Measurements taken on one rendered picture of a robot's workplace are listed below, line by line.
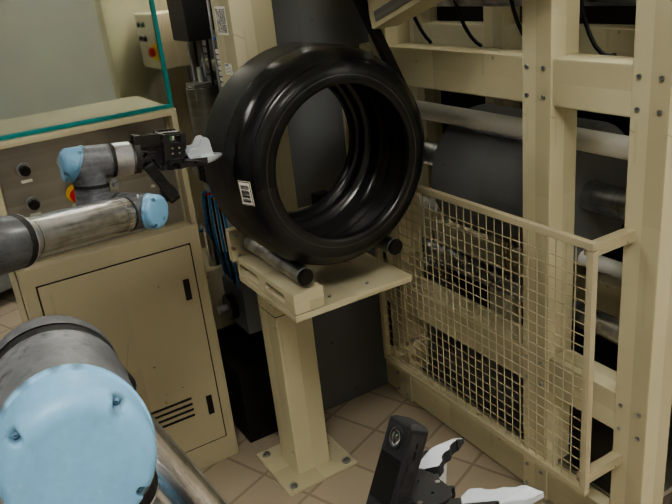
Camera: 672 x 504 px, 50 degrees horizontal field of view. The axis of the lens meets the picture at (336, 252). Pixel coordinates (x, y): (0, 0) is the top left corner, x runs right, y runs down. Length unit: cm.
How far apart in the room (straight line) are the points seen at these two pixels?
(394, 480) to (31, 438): 41
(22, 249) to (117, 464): 78
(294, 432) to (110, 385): 193
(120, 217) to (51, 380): 93
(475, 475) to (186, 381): 102
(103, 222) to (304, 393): 118
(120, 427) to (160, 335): 185
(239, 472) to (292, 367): 49
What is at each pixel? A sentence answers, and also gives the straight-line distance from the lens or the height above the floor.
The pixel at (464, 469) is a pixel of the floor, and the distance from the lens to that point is 258.
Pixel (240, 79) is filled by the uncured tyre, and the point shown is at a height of 139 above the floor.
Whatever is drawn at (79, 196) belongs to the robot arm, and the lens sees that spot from 165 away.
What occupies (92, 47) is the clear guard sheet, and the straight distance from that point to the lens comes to 220.
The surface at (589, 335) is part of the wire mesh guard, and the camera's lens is 178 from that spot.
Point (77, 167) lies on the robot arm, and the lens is 162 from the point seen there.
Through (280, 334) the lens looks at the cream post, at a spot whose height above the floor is 56.
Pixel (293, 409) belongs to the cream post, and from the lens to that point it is 244.
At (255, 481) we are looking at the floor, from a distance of 262.
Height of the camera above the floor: 163
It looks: 22 degrees down
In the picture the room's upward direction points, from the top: 6 degrees counter-clockwise
